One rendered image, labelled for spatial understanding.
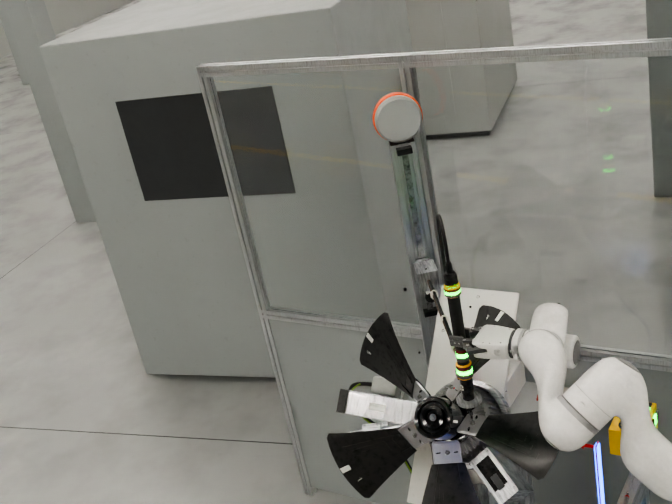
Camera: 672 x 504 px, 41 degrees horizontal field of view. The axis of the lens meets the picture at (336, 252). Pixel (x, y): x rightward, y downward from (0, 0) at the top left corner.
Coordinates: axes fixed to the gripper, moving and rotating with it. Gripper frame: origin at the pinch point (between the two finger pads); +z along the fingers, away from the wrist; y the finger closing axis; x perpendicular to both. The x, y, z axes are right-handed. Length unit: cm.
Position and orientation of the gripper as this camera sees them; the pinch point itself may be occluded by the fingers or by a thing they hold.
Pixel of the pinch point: (460, 336)
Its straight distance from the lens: 243.4
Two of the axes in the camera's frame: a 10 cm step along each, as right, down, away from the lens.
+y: 5.0, -4.5, 7.4
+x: -1.8, -8.9, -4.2
